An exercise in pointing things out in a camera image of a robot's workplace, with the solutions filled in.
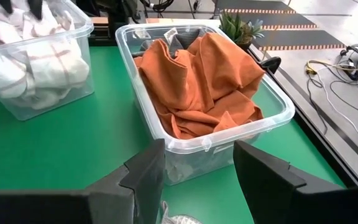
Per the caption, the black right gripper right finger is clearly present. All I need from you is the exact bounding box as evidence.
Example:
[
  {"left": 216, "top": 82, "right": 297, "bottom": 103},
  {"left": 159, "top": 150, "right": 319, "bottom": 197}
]
[{"left": 233, "top": 140, "right": 346, "bottom": 224}]

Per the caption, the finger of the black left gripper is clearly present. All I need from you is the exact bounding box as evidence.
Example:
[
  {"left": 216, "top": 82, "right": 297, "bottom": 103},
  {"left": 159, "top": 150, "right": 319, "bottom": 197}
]
[
  {"left": 0, "top": 0, "right": 14, "bottom": 15},
  {"left": 27, "top": 0, "right": 44, "bottom": 21}
]

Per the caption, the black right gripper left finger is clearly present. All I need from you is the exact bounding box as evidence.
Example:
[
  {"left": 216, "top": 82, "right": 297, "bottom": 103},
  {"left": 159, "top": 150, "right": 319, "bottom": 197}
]
[{"left": 85, "top": 139, "right": 166, "bottom": 224}]

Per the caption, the white plaid towel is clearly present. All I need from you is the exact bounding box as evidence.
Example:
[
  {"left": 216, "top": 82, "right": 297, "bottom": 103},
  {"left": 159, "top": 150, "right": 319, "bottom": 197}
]
[{"left": 0, "top": 0, "right": 90, "bottom": 100}]

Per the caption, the clear plastic bin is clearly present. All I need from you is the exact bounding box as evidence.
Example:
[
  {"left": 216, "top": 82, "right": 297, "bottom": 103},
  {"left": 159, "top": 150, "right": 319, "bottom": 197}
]
[
  {"left": 0, "top": 0, "right": 95, "bottom": 121},
  {"left": 115, "top": 23, "right": 296, "bottom": 187}
]

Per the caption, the grey waffle towel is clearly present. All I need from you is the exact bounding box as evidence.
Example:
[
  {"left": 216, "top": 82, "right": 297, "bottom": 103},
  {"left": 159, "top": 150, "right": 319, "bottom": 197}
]
[{"left": 132, "top": 27, "right": 209, "bottom": 58}]

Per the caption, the plain white towel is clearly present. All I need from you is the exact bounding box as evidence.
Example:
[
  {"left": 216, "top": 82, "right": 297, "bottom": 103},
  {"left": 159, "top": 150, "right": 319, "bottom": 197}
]
[{"left": 160, "top": 200, "right": 203, "bottom": 224}]

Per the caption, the black table clamp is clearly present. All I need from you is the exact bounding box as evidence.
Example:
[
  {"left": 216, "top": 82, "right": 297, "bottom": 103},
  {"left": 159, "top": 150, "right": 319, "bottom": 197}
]
[{"left": 258, "top": 55, "right": 282, "bottom": 75}]

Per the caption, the black hazard-striped floor mat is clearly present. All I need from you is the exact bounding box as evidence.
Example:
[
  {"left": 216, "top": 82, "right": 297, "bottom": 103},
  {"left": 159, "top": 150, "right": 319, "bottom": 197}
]
[
  {"left": 237, "top": 14, "right": 318, "bottom": 30},
  {"left": 213, "top": 0, "right": 296, "bottom": 15},
  {"left": 253, "top": 29, "right": 346, "bottom": 51}
]

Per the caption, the potted succulent plant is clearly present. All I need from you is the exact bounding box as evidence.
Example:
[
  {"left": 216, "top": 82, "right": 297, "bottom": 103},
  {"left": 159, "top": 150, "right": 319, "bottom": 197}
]
[{"left": 218, "top": 9, "right": 265, "bottom": 52}]

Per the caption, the black metal table frame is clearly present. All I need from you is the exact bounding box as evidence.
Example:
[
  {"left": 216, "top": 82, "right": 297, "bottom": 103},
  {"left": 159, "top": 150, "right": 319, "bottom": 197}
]
[{"left": 247, "top": 46, "right": 358, "bottom": 187}]

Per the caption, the black floor cable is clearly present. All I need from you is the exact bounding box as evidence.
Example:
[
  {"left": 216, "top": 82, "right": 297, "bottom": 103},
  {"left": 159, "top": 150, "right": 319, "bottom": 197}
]
[{"left": 306, "top": 74, "right": 358, "bottom": 136}]

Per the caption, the white floor cable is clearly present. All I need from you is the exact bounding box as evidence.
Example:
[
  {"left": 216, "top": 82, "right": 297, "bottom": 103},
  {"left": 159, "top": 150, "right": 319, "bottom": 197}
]
[{"left": 317, "top": 71, "right": 358, "bottom": 149}]

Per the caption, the yellow floor cable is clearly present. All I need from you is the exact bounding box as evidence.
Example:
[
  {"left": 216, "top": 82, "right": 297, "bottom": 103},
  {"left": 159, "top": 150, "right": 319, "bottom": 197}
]
[{"left": 305, "top": 58, "right": 358, "bottom": 77}]

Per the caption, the black cable coil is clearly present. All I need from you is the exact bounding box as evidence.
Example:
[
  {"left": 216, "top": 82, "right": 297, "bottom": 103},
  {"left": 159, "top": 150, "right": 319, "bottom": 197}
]
[{"left": 138, "top": 0, "right": 175, "bottom": 14}]

